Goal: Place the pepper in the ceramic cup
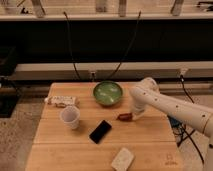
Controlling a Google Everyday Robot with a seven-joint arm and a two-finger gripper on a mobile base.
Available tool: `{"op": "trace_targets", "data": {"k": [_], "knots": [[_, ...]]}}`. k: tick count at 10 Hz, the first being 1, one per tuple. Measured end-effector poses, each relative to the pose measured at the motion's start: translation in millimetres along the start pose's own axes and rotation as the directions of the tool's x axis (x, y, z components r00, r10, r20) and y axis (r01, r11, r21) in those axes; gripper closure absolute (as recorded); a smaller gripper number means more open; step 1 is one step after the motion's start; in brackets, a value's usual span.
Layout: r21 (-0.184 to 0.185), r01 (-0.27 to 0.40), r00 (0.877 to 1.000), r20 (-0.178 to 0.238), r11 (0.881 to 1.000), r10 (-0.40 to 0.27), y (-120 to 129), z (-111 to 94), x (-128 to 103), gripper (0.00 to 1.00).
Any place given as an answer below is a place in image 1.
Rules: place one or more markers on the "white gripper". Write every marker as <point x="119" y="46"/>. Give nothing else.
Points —
<point x="138" y="109"/>

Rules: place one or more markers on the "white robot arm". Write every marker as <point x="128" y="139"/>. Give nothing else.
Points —
<point x="146" y="92"/>

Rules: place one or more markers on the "green ceramic bowl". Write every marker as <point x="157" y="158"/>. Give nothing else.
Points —
<point x="107" y="93"/>

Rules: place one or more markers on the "black smartphone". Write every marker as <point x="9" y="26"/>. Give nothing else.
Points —
<point x="100" y="131"/>

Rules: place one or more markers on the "beige sponge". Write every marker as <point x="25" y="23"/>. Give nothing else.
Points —
<point x="122" y="160"/>

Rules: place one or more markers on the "white snack wrapper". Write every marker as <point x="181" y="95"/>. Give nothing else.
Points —
<point x="61" y="101"/>

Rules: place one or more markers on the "right wall outlet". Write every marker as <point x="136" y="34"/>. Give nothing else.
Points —
<point x="183" y="71"/>

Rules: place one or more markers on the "wall power outlet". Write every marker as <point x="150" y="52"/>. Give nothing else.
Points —
<point x="92" y="74"/>

